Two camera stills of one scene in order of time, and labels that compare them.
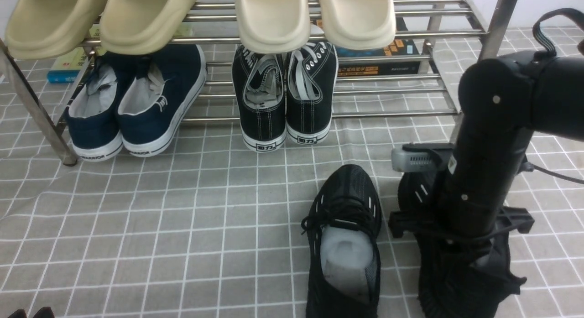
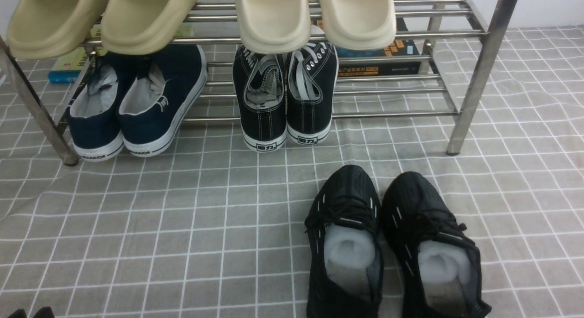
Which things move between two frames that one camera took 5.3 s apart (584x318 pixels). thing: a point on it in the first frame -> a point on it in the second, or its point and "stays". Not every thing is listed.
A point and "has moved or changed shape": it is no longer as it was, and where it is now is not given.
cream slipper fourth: (357, 19) stays
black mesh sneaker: (476, 281) has moved or changed shape
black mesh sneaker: (344, 222) stays
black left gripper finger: (19, 313) stays
